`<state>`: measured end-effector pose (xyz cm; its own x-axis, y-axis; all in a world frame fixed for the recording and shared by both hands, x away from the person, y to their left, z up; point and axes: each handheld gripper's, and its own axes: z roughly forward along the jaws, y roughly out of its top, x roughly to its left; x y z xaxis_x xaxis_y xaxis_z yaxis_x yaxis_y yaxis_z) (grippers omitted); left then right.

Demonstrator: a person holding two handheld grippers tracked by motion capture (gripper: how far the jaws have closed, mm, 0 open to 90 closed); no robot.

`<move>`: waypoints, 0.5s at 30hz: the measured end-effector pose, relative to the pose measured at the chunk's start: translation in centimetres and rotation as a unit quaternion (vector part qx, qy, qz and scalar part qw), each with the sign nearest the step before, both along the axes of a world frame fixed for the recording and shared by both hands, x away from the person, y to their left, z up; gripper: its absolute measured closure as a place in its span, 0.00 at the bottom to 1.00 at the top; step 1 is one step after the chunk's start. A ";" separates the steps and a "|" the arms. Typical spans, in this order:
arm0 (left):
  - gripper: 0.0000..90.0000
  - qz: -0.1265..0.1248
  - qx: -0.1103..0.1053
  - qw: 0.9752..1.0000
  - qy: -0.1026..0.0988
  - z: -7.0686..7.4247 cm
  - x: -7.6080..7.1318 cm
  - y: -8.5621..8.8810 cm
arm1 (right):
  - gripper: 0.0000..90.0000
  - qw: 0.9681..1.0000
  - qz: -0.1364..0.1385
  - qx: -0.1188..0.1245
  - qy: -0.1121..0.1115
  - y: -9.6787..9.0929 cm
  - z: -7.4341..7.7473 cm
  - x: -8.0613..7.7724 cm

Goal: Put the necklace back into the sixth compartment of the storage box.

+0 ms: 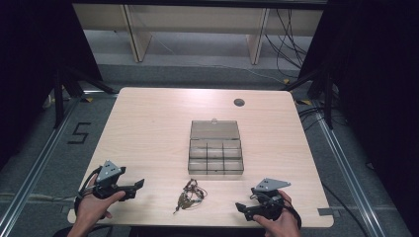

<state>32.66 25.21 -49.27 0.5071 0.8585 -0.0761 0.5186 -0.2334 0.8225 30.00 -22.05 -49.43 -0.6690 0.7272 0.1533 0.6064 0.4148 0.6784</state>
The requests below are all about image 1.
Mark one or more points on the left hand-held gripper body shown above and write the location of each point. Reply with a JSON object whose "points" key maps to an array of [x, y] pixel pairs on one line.
{"points": [[109, 171]]}

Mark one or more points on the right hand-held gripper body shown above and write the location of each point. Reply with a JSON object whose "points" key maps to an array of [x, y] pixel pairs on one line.
{"points": [[268, 197]]}

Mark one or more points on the clear plastic compartment box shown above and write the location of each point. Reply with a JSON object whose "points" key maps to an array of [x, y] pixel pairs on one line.
{"points": [[215, 149]]}

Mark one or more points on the person's right hand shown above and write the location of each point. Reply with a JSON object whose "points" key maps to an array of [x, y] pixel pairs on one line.
{"points": [[284, 223]]}

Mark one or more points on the person's left hand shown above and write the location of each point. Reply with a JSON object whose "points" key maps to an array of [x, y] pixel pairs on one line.
{"points": [[94, 207]]}

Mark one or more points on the grey tape strip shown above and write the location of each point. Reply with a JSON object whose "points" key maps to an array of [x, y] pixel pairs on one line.
{"points": [[326, 212]]}

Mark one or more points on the yellow black tape piece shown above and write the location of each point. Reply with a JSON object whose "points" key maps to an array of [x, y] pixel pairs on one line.
{"points": [[286, 81], [305, 102], [87, 99]]}

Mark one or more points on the black metal stand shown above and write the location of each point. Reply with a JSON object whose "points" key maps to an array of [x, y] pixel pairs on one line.
{"points": [[327, 98], [59, 98]]}

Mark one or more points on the round grey table grommet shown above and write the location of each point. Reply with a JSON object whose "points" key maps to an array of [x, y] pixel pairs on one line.
{"points": [[239, 102]]}

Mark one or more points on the black curtain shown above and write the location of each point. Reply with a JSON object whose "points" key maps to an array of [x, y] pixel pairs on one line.
{"points": [[33, 65], [375, 82]]}

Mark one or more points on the light wooden desk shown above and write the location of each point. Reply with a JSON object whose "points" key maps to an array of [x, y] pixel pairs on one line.
{"points": [[197, 19]]}

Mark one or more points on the silver floor rail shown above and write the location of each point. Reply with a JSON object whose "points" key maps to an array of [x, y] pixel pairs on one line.
{"points": [[346, 171], [36, 164]]}

